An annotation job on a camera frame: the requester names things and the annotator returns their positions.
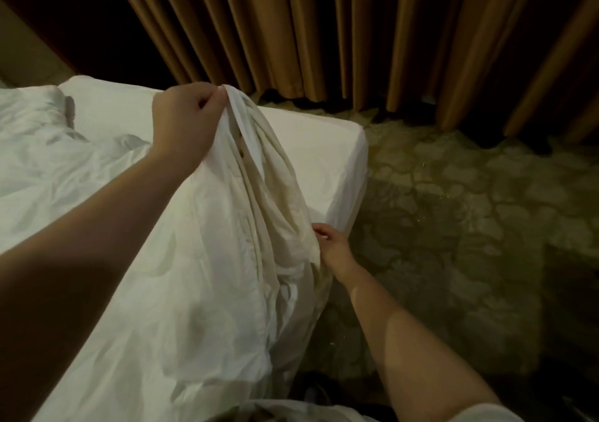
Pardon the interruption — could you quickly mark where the person's left hand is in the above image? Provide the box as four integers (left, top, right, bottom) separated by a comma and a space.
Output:
150, 82, 230, 177

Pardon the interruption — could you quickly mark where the person's right hand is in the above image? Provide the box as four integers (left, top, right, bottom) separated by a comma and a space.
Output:
311, 222, 361, 285

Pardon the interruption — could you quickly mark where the white bed sheet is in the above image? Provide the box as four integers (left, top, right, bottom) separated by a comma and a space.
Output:
58, 75, 370, 240

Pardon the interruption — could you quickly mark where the white duvet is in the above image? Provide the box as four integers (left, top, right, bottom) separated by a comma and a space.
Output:
0, 84, 333, 422

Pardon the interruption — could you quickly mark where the person's left forearm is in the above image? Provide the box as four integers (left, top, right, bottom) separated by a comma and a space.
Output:
0, 150, 193, 422

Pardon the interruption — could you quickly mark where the person's right forearm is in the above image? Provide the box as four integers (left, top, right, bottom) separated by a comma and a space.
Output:
335, 265, 507, 422

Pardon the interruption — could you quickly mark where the person's white shirt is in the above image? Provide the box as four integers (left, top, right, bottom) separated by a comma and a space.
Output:
206, 398, 380, 422

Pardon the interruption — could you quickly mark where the person's white sleeve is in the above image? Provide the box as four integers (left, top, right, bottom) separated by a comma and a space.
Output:
447, 402, 525, 422

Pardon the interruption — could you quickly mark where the dark wooden column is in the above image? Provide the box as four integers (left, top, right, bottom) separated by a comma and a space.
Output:
0, 0, 179, 91

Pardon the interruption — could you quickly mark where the beige padded headboard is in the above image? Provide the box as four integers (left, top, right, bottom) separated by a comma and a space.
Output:
0, 0, 76, 89

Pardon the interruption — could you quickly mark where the brown curtain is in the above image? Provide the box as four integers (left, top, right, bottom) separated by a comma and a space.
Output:
107, 0, 599, 147

